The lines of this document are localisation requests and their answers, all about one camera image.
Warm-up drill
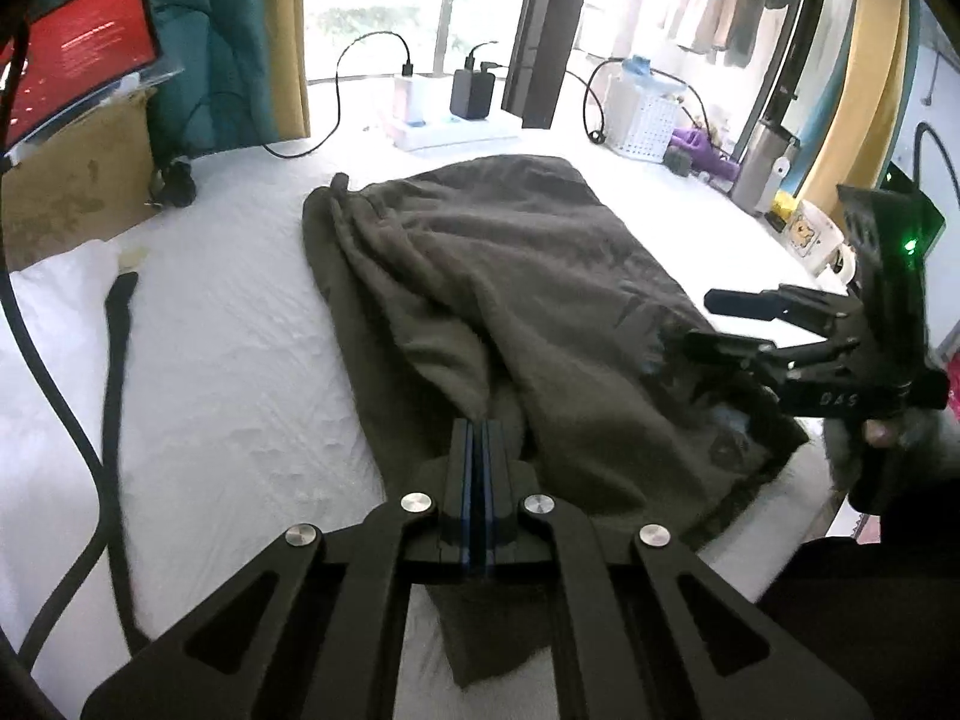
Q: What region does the dark olive t-shirt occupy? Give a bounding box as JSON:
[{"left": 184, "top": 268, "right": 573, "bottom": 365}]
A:
[{"left": 301, "top": 152, "right": 812, "bottom": 691}]

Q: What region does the cream cartoon mug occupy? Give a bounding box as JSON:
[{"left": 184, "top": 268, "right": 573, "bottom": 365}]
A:
[{"left": 779, "top": 200, "right": 856, "bottom": 284}]

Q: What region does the yellow curtain right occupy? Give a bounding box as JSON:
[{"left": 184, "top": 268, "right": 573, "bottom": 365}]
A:
[{"left": 794, "top": 0, "right": 911, "bottom": 220}]

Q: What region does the yellow curtain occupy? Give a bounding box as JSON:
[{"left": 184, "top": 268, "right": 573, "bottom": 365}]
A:
[
  {"left": 263, "top": 0, "right": 311, "bottom": 140},
  {"left": 794, "top": 0, "right": 911, "bottom": 220}
]

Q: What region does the stainless steel thermos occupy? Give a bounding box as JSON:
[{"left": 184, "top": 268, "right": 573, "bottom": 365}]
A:
[{"left": 731, "top": 119, "right": 800, "bottom": 216}]

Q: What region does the purple plush toy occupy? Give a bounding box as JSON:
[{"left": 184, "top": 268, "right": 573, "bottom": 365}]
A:
[{"left": 670, "top": 128, "right": 739, "bottom": 181}]

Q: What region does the white perforated basket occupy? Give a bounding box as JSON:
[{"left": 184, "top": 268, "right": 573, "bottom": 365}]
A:
[{"left": 605, "top": 76, "right": 680, "bottom": 163}]

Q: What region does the white power strip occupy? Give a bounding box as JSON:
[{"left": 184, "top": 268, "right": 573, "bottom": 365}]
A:
[{"left": 394, "top": 114, "right": 523, "bottom": 151}]

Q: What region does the black charger brick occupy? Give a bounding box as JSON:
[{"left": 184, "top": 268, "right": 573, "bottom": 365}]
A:
[{"left": 449, "top": 50, "right": 496, "bottom": 121}]

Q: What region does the white folded cloth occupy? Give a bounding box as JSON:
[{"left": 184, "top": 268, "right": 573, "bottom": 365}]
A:
[{"left": 0, "top": 237, "right": 125, "bottom": 646}]

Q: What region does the white charger plug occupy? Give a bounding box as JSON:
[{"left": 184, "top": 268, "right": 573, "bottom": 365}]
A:
[{"left": 395, "top": 62, "right": 425, "bottom": 127}]

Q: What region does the yellow curtain left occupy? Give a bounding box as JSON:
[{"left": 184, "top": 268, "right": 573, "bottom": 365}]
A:
[{"left": 263, "top": 0, "right": 311, "bottom": 140}]

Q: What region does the balcony railing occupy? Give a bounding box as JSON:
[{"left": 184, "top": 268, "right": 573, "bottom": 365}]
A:
[{"left": 302, "top": 0, "right": 523, "bottom": 85}]

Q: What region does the brown cardboard box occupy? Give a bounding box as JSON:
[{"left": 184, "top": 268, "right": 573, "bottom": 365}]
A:
[{"left": 2, "top": 91, "right": 155, "bottom": 271}]

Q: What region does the teal curtain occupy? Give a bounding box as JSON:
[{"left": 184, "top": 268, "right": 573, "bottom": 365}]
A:
[{"left": 31, "top": 0, "right": 277, "bottom": 163}]

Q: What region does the red screen tablet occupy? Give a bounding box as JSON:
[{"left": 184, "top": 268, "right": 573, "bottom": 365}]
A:
[{"left": 5, "top": 0, "right": 161, "bottom": 149}]

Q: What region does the black thick cable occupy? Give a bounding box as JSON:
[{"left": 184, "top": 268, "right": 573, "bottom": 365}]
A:
[{"left": 0, "top": 18, "right": 125, "bottom": 673}]

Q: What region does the black strap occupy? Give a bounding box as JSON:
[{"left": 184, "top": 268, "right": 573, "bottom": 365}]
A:
[{"left": 101, "top": 269, "right": 152, "bottom": 657}]

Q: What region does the black coiled cable bundle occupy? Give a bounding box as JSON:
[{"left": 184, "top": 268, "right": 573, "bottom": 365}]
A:
[{"left": 145, "top": 156, "right": 200, "bottom": 212}]

